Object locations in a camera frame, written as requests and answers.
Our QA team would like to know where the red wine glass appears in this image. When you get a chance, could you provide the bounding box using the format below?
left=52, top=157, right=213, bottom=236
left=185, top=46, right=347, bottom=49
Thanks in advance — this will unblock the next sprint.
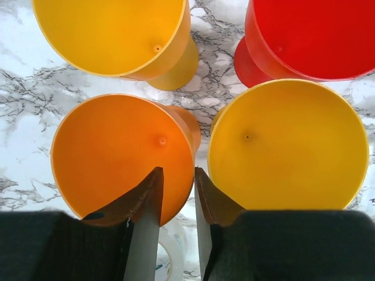
left=234, top=1, right=374, bottom=87

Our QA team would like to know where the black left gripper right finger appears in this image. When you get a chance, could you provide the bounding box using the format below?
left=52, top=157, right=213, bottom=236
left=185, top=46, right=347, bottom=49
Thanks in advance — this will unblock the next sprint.
left=195, top=167, right=374, bottom=280

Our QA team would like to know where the yellow wine glass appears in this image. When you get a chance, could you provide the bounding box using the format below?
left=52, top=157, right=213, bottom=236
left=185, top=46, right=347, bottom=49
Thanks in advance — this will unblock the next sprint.
left=33, top=0, right=199, bottom=91
left=207, top=79, right=369, bottom=210

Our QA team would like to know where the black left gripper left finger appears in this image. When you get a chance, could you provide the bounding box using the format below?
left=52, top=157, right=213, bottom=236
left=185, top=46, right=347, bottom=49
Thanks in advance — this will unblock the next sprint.
left=1, top=167, right=163, bottom=280

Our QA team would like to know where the orange wine glass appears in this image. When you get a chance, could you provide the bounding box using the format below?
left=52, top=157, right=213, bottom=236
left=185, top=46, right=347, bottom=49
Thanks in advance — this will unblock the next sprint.
left=50, top=94, right=201, bottom=225

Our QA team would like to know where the clear tape roll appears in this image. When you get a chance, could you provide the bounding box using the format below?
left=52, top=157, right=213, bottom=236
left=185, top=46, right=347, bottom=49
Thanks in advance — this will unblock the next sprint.
left=155, top=218, right=187, bottom=280

